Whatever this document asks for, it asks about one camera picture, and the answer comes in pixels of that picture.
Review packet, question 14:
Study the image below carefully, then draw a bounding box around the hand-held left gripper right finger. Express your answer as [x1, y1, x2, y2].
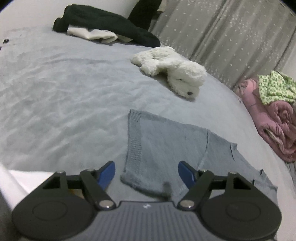
[178, 161, 253, 210]

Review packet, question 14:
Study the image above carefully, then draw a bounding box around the black garment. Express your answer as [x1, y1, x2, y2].
[53, 5, 161, 47]

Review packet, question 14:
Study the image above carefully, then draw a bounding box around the white plush dog toy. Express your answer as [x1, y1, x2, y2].
[131, 46, 207, 99]

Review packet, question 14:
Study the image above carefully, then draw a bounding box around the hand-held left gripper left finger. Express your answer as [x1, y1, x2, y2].
[40, 161, 116, 210]

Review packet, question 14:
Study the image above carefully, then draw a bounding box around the green patterned cloth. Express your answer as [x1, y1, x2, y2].
[258, 71, 296, 105]

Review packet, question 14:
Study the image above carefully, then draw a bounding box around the white cloth with orange print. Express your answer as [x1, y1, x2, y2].
[0, 164, 53, 209]

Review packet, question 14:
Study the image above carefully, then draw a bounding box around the grey knit sweater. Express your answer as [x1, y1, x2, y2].
[120, 109, 278, 204]

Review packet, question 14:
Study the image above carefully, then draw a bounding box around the grey bed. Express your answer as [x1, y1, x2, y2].
[0, 25, 296, 209]

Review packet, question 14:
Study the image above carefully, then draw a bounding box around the cream cloth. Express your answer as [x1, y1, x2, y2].
[67, 27, 118, 43]

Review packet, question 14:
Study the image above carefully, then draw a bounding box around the folded pink quilt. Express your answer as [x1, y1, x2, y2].
[235, 77, 296, 163]

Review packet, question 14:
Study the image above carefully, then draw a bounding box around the grey star-print curtain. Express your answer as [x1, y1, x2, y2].
[148, 0, 296, 90]

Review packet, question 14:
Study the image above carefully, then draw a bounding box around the hanging dark cloth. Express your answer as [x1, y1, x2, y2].
[128, 0, 162, 29]

